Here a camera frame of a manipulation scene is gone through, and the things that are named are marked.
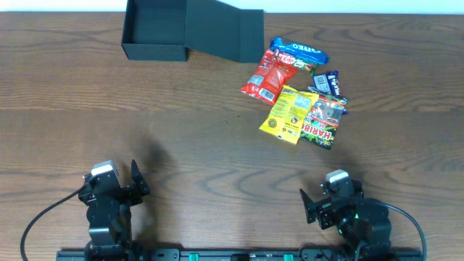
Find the black cardboard gift box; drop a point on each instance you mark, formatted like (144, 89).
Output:
(165, 30)

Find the Haribo gummy candy bag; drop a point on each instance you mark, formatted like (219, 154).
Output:
(322, 122)

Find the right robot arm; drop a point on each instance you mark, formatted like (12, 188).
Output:
(363, 223)

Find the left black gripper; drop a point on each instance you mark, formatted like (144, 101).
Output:
(118, 193)

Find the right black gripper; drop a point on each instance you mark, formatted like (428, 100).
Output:
(324, 209)

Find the blue Oreo cookie pack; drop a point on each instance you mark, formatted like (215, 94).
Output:
(299, 51)

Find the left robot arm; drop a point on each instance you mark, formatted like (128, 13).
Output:
(109, 212)

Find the red snack bag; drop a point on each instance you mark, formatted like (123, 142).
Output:
(268, 79)

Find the yellow snack bag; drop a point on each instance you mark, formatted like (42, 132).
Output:
(288, 114)

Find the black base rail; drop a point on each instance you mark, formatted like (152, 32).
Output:
(236, 255)

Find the red KitKat bar wrapper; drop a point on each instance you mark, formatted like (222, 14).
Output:
(298, 63)

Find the blue Milka bar wrapper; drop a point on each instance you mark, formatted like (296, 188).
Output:
(328, 88)

